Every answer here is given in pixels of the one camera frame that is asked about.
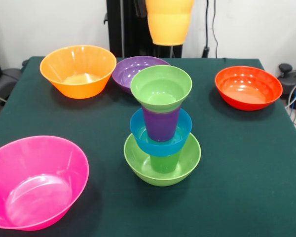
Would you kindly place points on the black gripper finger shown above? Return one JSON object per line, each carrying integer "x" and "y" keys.
{"x": 141, "y": 8}

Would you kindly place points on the yellow plastic cup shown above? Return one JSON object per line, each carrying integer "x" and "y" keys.
{"x": 169, "y": 27}

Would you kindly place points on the purple plastic bowl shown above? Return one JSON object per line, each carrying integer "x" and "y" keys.
{"x": 124, "y": 72}

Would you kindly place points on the small green plastic bowl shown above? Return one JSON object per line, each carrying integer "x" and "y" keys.
{"x": 160, "y": 86}

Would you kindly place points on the purple plastic cup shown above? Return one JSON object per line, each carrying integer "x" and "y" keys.
{"x": 160, "y": 128}

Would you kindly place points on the red plastic bowl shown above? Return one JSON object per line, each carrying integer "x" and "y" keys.
{"x": 249, "y": 96}

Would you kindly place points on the blue plastic bowl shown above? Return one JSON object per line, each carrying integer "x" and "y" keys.
{"x": 162, "y": 149}

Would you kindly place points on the green plastic cup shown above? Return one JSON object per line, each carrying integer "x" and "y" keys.
{"x": 164, "y": 164}

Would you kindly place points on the orange plastic bowl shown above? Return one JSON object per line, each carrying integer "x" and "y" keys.
{"x": 76, "y": 84}

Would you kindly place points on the large green plastic bowl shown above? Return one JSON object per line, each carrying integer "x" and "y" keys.
{"x": 187, "y": 168}

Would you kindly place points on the large pink plastic bowl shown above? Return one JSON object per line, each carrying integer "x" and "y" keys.
{"x": 37, "y": 187}

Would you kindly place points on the dark green table cloth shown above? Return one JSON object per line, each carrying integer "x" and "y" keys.
{"x": 148, "y": 222}

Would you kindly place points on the black pedestal leg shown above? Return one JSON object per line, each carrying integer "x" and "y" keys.
{"x": 288, "y": 84}
{"x": 10, "y": 79}

